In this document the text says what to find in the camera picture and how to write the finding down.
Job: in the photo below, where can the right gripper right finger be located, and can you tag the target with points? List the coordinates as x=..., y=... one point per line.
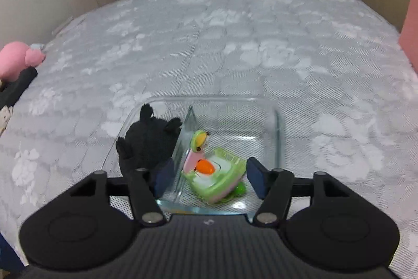
x=274, y=188

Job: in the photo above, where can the black plush cat toy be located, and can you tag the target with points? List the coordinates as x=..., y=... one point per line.
x=148, y=141

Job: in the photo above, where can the pink paper gift bag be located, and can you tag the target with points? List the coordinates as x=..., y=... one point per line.
x=409, y=34

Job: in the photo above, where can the white patterned cloth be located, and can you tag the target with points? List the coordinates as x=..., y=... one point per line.
x=5, y=115

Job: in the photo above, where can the green carrot toy package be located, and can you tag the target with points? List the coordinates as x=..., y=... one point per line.
x=214, y=176

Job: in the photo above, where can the grey quilted bed cover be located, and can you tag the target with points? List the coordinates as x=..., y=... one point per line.
x=345, y=90

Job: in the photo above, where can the pink plush toy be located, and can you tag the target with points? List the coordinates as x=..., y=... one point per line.
x=17, y=56

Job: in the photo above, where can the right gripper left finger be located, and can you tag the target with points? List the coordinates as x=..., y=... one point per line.
x=145, y=187

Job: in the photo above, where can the clear glass divided container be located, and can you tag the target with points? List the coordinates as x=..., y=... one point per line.
x=244, y=126

